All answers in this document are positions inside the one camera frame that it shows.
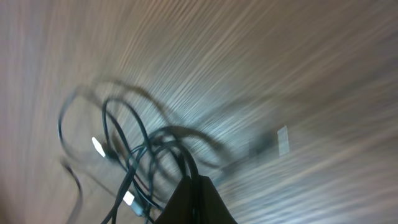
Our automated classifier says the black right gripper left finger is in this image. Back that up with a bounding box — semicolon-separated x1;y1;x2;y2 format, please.
155;177;193;224

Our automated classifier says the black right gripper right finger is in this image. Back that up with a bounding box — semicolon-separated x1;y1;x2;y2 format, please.
199;175;237;224

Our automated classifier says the black USB cable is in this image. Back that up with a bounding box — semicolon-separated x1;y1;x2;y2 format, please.
57;79;290;224

